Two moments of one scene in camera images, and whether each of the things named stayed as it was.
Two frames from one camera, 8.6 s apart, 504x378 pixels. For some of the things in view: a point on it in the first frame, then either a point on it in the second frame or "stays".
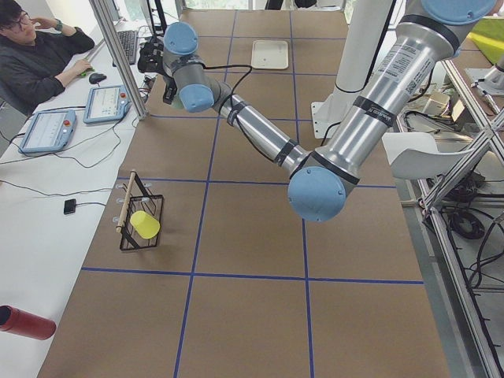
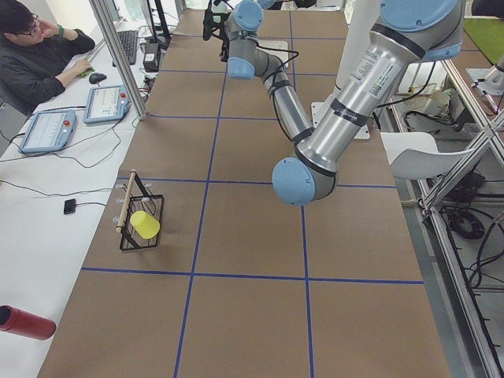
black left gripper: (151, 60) → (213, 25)
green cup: (177, 102) → (221, 8)
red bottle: (14, 320) stays
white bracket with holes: (367, 23) stays
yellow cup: (146, 225) stays
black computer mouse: (94, 78) stays
